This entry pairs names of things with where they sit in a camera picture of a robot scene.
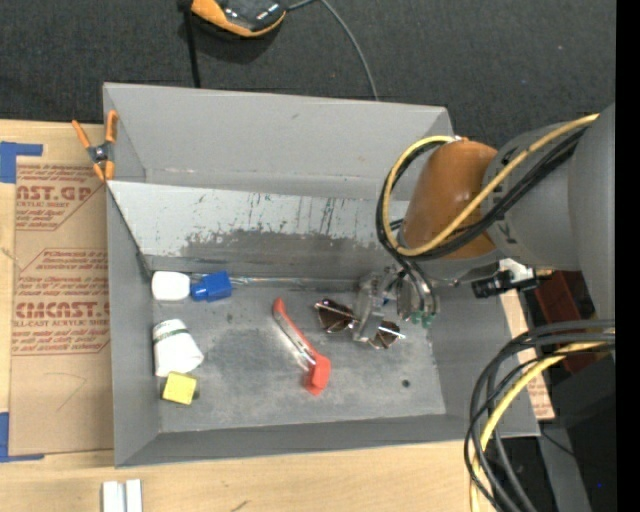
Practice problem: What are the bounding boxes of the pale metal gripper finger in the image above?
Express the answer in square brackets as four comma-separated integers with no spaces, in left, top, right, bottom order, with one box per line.
[353,314,387,347]
[356,272,385,317]

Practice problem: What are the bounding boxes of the blue plastic block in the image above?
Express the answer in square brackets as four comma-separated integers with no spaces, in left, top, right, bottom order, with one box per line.
[190,269,234,303]

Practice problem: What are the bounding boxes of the brown cardboard board, red print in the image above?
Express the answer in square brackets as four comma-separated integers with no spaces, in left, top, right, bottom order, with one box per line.
[0,118,557,459]

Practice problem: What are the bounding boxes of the grey metal bin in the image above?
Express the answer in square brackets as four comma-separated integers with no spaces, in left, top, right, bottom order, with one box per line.
[102,82,541,469]

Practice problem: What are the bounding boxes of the red-brown flat block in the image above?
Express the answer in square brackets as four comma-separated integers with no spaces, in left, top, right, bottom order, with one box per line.
[532,269,597,375]

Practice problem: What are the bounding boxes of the white rounded plastic piece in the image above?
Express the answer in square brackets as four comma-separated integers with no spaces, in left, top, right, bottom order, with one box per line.
[150,270,192,302]

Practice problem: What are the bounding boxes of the red and clear hand tool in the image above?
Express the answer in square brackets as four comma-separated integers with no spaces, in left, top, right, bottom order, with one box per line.
[272,297,333,397]

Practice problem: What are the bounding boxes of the white cup with green band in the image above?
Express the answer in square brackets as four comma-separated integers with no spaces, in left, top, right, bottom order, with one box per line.
[152,318,206,378]

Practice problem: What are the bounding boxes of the brown lens sunglasses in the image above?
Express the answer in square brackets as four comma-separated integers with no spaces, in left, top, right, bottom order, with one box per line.
[313,297,407,351]

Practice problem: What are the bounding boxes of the black cylinder on white bracket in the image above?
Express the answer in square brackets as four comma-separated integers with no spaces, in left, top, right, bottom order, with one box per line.
[470,257,554,300]

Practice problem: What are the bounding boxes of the yellow cube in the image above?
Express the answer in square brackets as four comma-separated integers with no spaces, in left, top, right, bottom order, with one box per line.
[160,371,200,406]

